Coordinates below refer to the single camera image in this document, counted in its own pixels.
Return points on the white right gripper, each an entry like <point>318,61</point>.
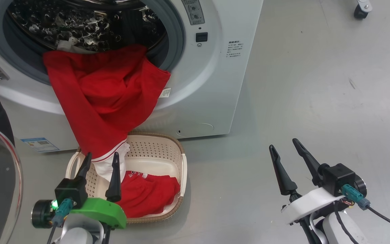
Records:
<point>313,203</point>

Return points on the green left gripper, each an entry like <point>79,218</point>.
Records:
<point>103,211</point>

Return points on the red and white garment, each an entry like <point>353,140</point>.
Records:
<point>107,95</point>

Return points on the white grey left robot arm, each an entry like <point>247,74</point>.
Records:
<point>80,234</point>

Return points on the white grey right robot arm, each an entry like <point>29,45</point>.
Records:
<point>340,230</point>

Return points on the cream perforated laundry basket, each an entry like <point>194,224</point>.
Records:
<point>154,156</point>

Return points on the white front-load washing machine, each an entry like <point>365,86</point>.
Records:
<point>215,84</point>

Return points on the perforated steel washer drum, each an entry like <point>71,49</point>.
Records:
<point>63,27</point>

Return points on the black door latch socket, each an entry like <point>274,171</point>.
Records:
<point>201,37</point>

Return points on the blue energy label sticker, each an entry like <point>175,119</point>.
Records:
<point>40,144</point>

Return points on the round white filter cover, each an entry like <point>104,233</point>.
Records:
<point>195,129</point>

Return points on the printed text notice sticker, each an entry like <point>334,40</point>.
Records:
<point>235,49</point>

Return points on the grey warning label sticker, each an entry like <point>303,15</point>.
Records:
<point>193,12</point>

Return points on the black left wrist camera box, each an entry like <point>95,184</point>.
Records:
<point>70,191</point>

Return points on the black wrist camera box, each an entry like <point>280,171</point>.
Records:
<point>70,191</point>
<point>337,178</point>

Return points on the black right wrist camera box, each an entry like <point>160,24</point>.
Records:
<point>337,178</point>

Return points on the metal frame leg with caster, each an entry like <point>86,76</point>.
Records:
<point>362,8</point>

